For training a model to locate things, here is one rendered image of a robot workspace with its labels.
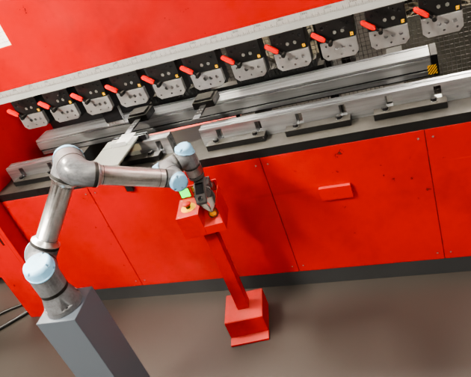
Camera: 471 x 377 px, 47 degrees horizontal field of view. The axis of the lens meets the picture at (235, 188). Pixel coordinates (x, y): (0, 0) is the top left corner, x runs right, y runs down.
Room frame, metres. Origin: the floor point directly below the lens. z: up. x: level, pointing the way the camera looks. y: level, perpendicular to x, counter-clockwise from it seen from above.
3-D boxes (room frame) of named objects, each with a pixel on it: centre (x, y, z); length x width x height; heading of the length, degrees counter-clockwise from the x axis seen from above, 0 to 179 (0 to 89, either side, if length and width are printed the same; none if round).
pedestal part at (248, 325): (2.06, 0.19, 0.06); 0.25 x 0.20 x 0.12; 167
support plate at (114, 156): (2.49, 0.50, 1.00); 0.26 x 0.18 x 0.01; 156
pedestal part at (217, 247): (2.09, 0.18, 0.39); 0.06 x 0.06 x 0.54; 77
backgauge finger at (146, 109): (2.77, 0.36, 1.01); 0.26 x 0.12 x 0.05; 156
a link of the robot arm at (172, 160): (2.01, 0.23, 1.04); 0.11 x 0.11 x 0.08; 14
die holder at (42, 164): (2.85, 0.94, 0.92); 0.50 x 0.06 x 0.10; 66
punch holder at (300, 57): (2.22, -0.45, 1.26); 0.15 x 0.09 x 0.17; 66
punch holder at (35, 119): (2.80, 0.83, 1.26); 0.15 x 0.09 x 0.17; 66
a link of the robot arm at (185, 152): (2.05, 0.14, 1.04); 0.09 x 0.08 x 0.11; 104
